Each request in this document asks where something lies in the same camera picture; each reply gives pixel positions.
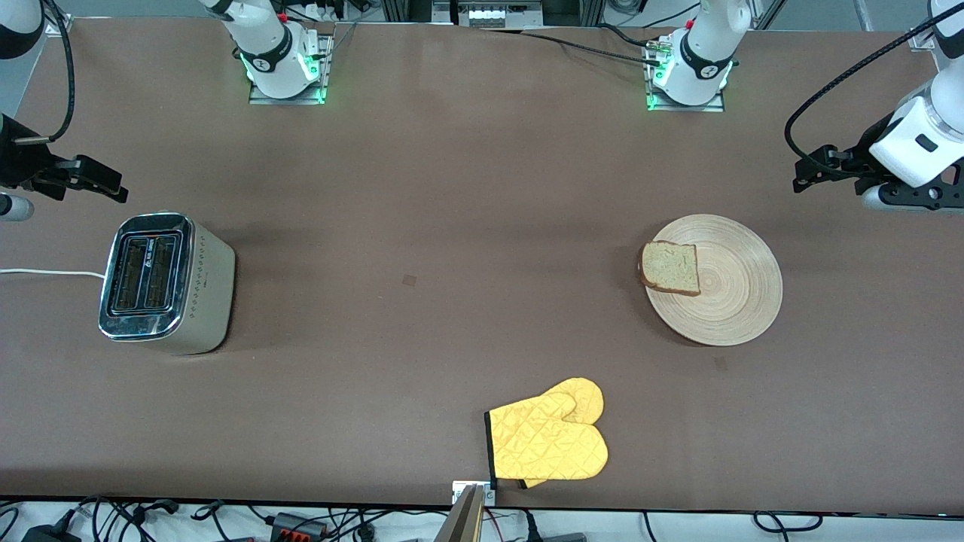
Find round wooden plate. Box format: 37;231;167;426
644;214;784;347

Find brown bread slice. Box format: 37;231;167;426
639;241;701;297

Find silver two-slot toaster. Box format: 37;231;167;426
98;212;236;355

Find white power strip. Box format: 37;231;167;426
458;6;545;28

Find black orange connector block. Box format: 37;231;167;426
270;512;330;541

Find black plug box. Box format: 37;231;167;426
523;512;588;542

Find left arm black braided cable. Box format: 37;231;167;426
784;6;964;181

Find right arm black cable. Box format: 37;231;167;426
14;0;76;145

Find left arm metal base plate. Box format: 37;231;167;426
645;36;727;113

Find thick black table cable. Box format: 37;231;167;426
597;23;665;49

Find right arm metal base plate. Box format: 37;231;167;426
248;32;334;105

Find thin black table cable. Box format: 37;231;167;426
482;29;664;67

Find black cable connector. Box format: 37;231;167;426
130;498;180;522

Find black looped floor cable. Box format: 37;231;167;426
753;511;823;533

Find silver mounting bracket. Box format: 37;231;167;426
451;480;497;507

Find aluminium camera stand beam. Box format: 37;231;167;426
433;484;487;542

